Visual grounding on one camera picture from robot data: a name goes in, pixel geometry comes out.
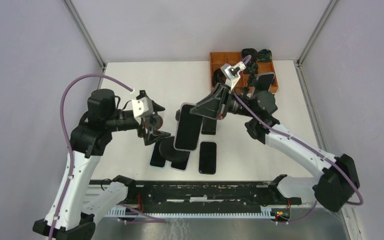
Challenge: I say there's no light blue case phone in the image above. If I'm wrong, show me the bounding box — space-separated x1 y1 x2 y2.
149 141 166 168

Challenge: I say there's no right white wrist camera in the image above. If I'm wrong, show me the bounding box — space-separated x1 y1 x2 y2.
220 61 246 92

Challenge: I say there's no orange compartment tray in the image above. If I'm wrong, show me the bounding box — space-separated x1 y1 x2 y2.
209 50 279 95

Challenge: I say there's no dark green strap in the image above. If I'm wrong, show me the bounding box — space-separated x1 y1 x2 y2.
256 48 273 64

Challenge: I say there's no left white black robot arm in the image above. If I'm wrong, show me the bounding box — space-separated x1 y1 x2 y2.
32 88 170 240

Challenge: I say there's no black round stand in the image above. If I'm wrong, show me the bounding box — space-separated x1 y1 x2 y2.
159 136 190 164
235 74 256 97

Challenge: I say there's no pink case phone tilted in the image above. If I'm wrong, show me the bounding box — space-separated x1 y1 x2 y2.
255 72 275 92

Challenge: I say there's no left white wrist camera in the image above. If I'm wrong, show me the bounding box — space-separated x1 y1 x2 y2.
131 96 154 118

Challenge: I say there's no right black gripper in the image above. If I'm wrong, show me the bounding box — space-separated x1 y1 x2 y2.
190 82 258 119

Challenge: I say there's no lavender case phone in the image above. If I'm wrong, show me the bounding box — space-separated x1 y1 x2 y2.
170 160 189 171

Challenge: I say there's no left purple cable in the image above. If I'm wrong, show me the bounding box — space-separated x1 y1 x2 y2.
47 74 165 240

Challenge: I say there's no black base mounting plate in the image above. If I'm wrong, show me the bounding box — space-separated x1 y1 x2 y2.
122 175 302 214

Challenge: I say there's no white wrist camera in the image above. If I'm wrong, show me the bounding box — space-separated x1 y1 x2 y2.
220 61 246 92
131 96 154 118

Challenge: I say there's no grey case phone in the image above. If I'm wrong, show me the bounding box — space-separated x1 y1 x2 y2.
174 103 203 151

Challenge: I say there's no white cable duct rail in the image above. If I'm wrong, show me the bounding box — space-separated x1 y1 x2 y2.
104 206 289 221

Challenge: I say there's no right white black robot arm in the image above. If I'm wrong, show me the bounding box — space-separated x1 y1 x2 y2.
190 83 364 212

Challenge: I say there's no black wedge phone stand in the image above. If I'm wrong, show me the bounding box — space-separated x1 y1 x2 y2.
201 118 217 136

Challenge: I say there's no black phone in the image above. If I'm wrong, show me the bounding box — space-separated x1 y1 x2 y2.
199 141 217 175

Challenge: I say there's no black strap in tray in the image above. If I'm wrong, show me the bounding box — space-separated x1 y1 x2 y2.
212 68 226 88

